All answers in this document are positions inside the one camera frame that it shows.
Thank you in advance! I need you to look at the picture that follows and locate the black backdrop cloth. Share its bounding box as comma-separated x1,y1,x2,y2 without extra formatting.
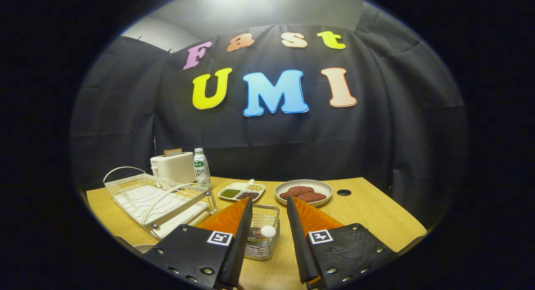
70,2,469,228

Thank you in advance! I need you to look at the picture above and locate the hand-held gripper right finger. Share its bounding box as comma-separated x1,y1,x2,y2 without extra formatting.
286,195,398,290

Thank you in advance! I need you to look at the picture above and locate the clear bottle green label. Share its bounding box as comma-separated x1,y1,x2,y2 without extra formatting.
194,148,211,186

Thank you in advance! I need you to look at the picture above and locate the orange handled spoon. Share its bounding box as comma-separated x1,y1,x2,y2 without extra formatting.
251,226,277,240

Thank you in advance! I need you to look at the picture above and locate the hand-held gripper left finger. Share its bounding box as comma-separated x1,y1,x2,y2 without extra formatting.
143,197,254,290

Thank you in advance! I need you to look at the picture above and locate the white divided snack tray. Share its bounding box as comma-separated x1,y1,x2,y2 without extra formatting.
218,179,266,202

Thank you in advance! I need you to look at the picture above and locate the metal wire basket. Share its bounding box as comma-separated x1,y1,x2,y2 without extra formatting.
245,204,280,260

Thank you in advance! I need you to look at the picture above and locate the brown meat patty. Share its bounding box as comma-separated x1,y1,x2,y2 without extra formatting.
280,186,315,200
298,192,327,203

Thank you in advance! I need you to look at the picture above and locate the beige plate with patties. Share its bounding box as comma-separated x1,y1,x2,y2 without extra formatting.
275,180,334,207

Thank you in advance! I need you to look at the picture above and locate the white wire dish rack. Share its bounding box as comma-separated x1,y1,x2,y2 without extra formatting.
103,166,218,239

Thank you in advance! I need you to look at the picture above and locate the white toaster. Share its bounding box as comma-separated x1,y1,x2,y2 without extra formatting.
150,152,197,184

